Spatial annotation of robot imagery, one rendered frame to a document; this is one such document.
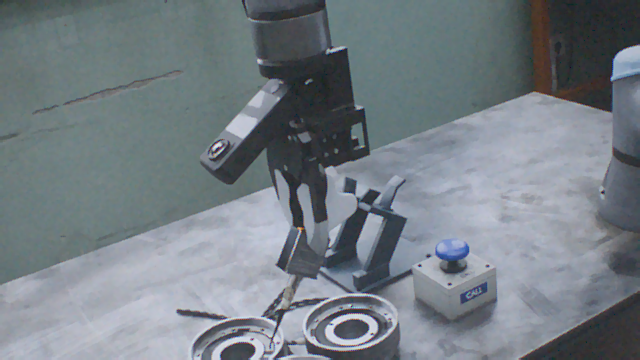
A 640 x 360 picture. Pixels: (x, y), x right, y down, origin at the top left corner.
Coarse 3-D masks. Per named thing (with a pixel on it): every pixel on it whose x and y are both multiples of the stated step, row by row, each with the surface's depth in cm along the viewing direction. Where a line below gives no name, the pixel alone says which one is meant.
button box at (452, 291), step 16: (416, 272) 89; (432, 272) 88; (448, 272) 87; (464, 272) 87; (480, 272) 86; (416, 288) 91; (432, 288) 87; (448, 288) 84; (464, 288) 85; (480, 288) 87; (496, 288) 88; (432, 304) 89; (448, 304) 85; (464, 304) 86; (480, 304) 88
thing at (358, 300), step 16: (320, 304) 86; (336, 304) 87; (352, 304) 87; (368, 304) 87; (384, 304) 85; (304, 320) 84; (320, 320) 85; (336, 320) 85; (352, 320) 85; (368, 320) 84; (304, 336) 81; (336, 336) 82; (352, 336) 86; (368, 336) 81; (384, 336) 79; (320, 352) 79; (336, 352) 78; (352, 352) 78; (368, 352) 78; (384, 352) 79
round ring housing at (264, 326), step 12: (216, 324) 85; (228, 324) 86; (240, 324) 86; (252, 324) 86; (264, 324) 85; (204, 336) 84; (216, 336) 85; (276, 336) 83; (192, 348) 82; (204, 348) 83; (216, 348) 83; (228, 348) 83; (240, 348) 84; (252, 348) 83; (276, 348) 81
